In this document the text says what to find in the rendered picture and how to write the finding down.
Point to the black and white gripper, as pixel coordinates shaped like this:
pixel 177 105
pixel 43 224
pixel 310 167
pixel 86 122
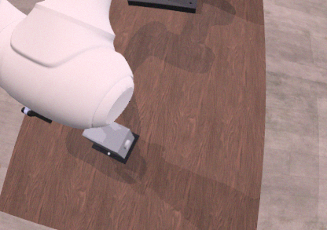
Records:
pixel 30 113

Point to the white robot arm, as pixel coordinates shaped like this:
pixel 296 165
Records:
pixel 60 62

